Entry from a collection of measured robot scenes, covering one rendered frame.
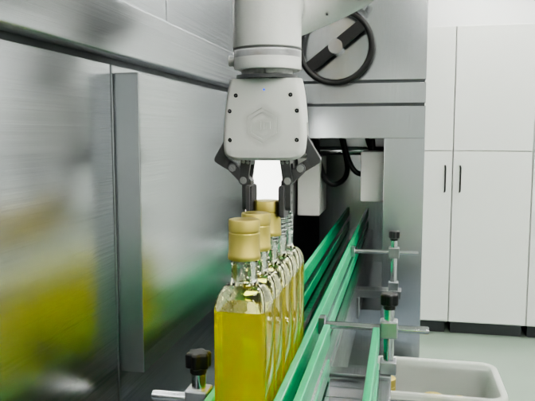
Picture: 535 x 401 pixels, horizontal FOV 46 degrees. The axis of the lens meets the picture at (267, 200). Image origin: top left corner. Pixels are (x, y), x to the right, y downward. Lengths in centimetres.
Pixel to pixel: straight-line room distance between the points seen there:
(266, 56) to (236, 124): 9
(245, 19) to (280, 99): 10
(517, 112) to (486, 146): 30
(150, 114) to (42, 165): 19
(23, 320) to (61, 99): 20
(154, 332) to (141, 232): 13
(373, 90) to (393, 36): 15
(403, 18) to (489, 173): 287
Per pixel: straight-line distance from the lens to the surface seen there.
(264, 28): 76
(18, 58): 58
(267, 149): 77
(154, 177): 76
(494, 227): 465
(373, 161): 191
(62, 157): 63
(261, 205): 78
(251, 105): 77
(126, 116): 73
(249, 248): 68
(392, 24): 184
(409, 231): 183
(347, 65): 182
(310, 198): 196
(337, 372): 103
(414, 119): 181
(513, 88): 463
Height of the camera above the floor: 142
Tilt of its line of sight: 6 degrees down
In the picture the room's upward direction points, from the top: straight up
